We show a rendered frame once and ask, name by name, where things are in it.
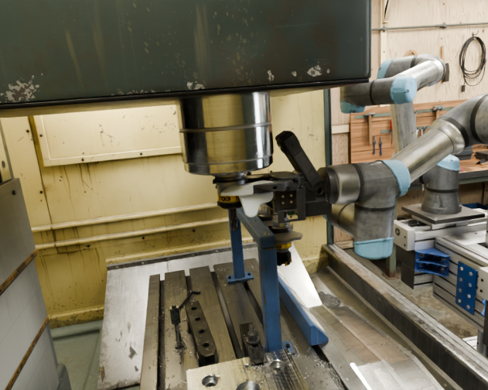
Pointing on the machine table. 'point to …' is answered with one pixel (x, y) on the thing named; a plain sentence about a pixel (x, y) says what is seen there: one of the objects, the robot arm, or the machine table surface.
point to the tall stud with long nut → (176, 325)
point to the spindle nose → (225, 133)
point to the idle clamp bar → (206, 357)
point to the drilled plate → (233, 371)
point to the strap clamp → (257, 355)
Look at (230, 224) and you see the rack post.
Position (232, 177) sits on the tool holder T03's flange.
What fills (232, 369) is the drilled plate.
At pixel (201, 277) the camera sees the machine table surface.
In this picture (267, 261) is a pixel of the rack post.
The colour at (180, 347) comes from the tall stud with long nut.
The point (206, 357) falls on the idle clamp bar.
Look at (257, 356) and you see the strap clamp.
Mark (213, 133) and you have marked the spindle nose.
